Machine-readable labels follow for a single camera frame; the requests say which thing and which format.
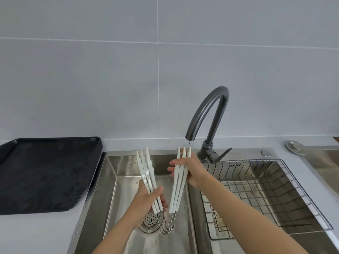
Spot person's left forearm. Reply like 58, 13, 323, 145
91, 215, 145, 254

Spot stainless steel double sink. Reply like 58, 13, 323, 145
74, 148, 339, 254

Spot person's right forearm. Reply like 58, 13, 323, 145
200, 172, 310, 254

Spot person's left hand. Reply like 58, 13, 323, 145
129, 179, 169, 231

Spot dark grey curved faucet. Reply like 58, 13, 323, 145
185, 86, 233, 164

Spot round steel drain strainer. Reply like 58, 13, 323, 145
139, 212, 161, 234

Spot steel side basin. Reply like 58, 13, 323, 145
302, 145, 339, 207

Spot black wire drying rack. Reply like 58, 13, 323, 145
200, 159, 334, 240

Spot white handled wire tongs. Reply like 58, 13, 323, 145
136, 147, 192, 235
140, 147, 187, 233
145, 147, 182, 231

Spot round steel lid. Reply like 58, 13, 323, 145
285, 140, 308, 156

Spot black plastic tray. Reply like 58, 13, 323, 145
0, 137, 103, 216

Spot person's right hand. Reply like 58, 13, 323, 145
167, 152, 215, 189

